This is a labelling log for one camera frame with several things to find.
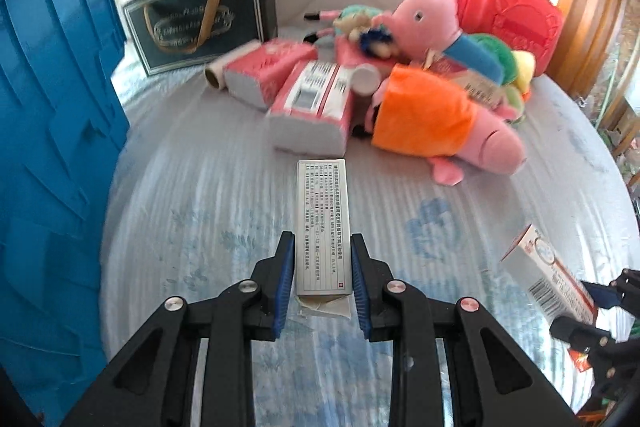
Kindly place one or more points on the pink tissue pack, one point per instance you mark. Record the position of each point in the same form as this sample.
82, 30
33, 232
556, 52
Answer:
310, 102
349, 54
265, 67

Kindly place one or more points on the pig plush blue dress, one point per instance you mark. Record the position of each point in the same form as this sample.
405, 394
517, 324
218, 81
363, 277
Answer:
430, 17

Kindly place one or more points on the white paper roll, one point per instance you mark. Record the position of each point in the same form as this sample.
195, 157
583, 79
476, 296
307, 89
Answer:
217, 74

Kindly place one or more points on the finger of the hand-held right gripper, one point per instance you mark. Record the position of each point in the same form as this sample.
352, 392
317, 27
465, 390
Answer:
580, 332
600, 296

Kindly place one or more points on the small bear doll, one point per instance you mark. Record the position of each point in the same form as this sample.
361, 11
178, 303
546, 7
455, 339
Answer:
375, 43

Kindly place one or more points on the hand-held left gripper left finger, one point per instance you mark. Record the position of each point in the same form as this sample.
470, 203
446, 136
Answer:
285, 287

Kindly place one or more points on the small red packet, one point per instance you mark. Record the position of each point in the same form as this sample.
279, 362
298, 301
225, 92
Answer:
581, 361

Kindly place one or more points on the green yellow plush toy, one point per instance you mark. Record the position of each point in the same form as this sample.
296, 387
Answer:
492, 48

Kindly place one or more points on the white red medicine box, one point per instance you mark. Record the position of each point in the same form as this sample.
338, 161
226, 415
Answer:
545, 272

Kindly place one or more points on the blue plastic container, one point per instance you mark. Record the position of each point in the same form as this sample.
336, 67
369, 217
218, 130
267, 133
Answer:
50, 107

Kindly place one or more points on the small plush teal dress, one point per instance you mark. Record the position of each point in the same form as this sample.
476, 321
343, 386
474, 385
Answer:
357, 12

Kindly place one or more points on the black gift box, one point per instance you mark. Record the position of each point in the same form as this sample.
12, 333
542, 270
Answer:
200, 22

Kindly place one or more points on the silver printed box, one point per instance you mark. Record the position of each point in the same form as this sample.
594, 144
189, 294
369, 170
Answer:
322, 217

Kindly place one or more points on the dark bottle white cap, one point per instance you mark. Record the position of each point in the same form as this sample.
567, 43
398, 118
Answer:
366, 79

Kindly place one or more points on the red toy suitcase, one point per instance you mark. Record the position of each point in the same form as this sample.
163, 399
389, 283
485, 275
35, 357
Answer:
520, 22

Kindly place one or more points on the pig plush orange dress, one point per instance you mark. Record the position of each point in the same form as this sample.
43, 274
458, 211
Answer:
425, 117

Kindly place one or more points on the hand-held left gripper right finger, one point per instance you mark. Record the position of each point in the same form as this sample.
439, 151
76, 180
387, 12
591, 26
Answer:
361, 292

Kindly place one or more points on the wooden frame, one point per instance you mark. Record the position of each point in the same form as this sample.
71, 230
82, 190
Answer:
585, 7

